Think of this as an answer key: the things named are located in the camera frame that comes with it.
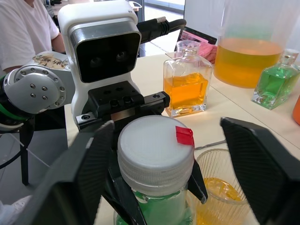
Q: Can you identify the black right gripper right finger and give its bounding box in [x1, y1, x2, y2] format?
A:
[220, 117, 300, 225]

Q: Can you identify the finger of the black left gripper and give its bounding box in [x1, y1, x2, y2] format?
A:
[103, 150, 147, 225]
[187, 160, 209, 203]

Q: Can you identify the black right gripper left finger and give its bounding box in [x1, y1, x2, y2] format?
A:
[14, 120, 116, 225]

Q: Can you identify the clear juice bottle green liquid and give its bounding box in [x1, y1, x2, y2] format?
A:
[113, 185, 198, 225]

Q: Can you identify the ribbed drinking glass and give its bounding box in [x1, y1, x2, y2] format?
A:
[194, 148, 250, 225]

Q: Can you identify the long metal spoon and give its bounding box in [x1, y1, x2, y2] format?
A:
[194, 140, 227, 151]

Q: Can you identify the white bottle cap red tape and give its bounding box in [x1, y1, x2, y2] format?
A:
[117, 115, 195, 195]

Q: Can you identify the square glass bottle orange liquid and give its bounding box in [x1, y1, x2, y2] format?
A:
[163, 47, 214, 118]

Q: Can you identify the square glass bottle green liquid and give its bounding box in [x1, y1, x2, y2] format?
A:
[251, 48, 300, 111]

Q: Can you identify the large clear pitcher orange liquid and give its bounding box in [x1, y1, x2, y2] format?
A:
[213, 0, 285, 90]

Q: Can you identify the black stand leg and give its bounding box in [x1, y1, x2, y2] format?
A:
[20, 117, 36, 186]

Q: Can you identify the orange object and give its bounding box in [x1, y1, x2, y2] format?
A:
[292, 96, 300, 126]

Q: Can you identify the white cloth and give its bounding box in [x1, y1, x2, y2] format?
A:
[0, 194, 32, 225]

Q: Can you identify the small clear glass beaker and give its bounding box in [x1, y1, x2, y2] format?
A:
[175, 40, 203, 58]

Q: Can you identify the pink cloth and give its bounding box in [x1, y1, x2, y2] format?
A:
[197, 42, 219, 64]

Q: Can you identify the dark laptop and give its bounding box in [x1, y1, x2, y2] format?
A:
[174, 26, 218, 53]

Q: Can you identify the person in white shirt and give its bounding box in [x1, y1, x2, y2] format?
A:
[0, 0, 67, 71]

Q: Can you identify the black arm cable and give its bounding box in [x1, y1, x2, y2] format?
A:
[0, 131, 32, 170]

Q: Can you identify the black camera cable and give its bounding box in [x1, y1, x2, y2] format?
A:
[136, 16, 188, 44]

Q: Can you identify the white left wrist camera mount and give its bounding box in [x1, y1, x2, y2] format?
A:
[57, 0, 143, 125]

